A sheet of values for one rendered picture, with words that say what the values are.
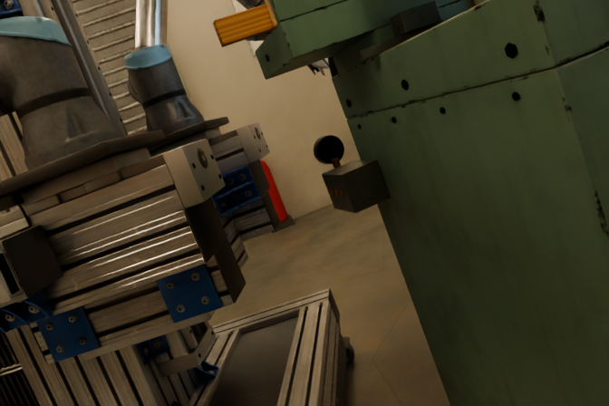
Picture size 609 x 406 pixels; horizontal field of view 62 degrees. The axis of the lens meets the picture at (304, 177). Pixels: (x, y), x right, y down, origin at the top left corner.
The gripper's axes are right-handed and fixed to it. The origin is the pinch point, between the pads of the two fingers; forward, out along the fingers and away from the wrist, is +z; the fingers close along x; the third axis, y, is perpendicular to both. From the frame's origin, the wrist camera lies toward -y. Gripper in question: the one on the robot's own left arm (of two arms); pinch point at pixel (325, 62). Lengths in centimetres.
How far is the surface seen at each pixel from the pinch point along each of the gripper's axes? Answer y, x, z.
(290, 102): 149, 15, -202
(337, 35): -32, 1, 43
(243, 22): -41, 12, 37
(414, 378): 57, 29, 59
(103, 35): 46, 94, -255
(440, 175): -15, 1, 65
